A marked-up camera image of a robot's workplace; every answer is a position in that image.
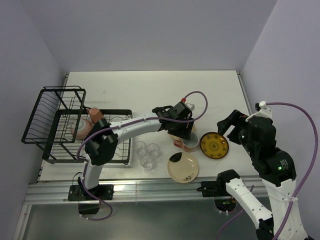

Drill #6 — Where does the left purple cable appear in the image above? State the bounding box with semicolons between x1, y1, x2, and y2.
76;90;209;222

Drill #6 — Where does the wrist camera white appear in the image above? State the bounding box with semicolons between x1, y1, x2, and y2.
181;98;195;112
245;101;272;122

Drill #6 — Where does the purple cable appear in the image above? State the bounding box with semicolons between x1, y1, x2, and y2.
216;101;317;240
76;90;209;222

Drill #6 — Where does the clear glass cup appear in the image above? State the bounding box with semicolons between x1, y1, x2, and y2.
146;143;160;159
140;155;154;171
135;141;147;157

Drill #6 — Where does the large pink flower mug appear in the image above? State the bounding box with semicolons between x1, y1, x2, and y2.
173;132;200;153

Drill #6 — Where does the cream plate upper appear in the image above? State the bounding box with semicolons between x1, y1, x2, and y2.
169;124;197;141

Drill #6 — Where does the clear glass cup front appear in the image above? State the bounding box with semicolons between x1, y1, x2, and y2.
140;155;154;171

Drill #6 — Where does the cream plate lower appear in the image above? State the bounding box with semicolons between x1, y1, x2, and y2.
167;152;199;184

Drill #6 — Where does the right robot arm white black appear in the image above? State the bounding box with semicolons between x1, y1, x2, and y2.
216;110;310;240

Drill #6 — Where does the black yellow ornate plate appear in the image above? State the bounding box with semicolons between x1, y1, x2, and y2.
199;132;229;160

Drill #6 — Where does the clear glass cup left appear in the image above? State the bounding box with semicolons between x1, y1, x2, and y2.
135;141;147;157

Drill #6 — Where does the black wire dish rack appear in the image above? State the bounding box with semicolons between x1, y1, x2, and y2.
20;86;133;168

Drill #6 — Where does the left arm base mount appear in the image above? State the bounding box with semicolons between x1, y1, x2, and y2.
67;184;114;215

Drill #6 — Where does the clear glass cup right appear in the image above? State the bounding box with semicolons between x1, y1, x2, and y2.
146;143;160;159

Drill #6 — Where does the cream plate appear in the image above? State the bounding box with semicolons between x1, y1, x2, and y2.
167;152;199;184
169;124;197;141

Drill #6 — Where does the small pink mug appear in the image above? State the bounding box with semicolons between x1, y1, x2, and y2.
87;107;104;124

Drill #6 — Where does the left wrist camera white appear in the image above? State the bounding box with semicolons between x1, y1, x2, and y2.
181;98;195;112

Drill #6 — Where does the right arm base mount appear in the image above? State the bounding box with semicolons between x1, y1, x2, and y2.
196;181;237;215

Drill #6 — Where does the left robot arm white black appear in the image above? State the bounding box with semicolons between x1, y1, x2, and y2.
76;99;195;200

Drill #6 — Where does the patterned pink ceramic bowl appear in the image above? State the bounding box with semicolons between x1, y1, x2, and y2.
70;118;93;140

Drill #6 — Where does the aluminium rail frame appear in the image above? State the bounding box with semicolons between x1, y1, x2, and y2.
14;72;301;240

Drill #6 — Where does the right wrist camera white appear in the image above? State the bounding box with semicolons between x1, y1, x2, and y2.
245;101;272;122

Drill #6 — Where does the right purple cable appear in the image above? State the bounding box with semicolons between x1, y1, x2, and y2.
216;101;317;240

